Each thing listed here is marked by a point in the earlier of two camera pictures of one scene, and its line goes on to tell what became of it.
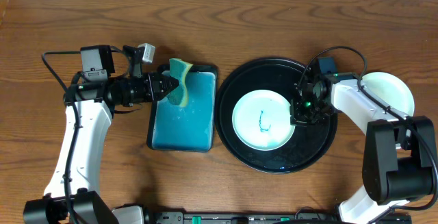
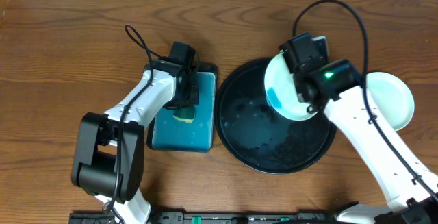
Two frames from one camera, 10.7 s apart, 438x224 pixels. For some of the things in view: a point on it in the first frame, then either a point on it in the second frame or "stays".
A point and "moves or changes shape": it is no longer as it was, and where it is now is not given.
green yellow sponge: x=178 y=69 moves or changes shape
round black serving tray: x=308 y=142 stays
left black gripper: x=156 y=87 -> x=188 y=98
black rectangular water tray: x=193 y=127 stays
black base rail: x=291 y=217 stays
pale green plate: x=390 y=90 stays
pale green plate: x=261 y=120 -> x=281 y=93
